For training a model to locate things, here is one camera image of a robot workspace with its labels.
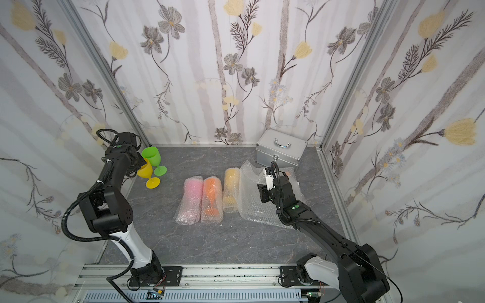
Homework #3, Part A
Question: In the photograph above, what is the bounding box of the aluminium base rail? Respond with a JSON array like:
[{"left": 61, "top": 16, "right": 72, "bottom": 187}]
[{"left": 67, "top": 264, "right": 346, "bottom": 302}]

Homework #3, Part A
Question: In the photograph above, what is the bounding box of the green plastic wine glass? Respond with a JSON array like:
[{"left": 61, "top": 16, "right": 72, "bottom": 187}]
[{"left": 142, "top": 146, "right": 167, "bottom": 177}]

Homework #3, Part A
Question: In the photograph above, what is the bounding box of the silver aluminium first aid case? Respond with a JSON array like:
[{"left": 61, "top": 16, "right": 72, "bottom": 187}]
[{"left": 256, "top": 129, "right": 307, "bottom": 170}]

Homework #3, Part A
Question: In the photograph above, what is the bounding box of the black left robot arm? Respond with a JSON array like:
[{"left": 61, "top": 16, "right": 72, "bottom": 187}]
[{"left": 78, "top": 128, "right": 165, "bottom": 284}]

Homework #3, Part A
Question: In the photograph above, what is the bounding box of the yellow glass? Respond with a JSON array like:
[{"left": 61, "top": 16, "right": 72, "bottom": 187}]
[{"left": 137, "top": 158, "right": 160, "bottom": 189}]

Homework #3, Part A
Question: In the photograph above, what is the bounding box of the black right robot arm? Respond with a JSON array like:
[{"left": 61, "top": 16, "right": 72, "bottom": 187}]
[{"left": 258, "top": 175, "right": 390, "bottom": 302}]

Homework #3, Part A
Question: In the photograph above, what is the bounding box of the black corrugated cable conduit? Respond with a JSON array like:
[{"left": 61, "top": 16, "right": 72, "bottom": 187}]
[{"left": 61, "top": 128, "right": 137, "bottom": 303}]

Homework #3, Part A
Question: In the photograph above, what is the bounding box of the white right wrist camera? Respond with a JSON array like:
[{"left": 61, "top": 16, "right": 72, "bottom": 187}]
[{"left": 265, "top": 167, "right": 274, "bottom": 191}]

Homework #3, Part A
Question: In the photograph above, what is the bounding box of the orange glass in bubble wrap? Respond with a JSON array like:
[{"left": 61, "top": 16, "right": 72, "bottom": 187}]
[{"left": 201, "top": 177, "right": 224, "bottom": 223}]

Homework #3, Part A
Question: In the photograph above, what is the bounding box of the pink glass in bubble wrap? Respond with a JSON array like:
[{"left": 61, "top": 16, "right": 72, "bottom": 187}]
[{"left": 175, "top": 176, "right": 203, "bottom": 225}]

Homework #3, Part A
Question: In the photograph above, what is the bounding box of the amber glass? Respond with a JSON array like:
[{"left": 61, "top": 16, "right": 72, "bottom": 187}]
[{"left": 222, "top": 167, "right": 240, "bottom": 213}]

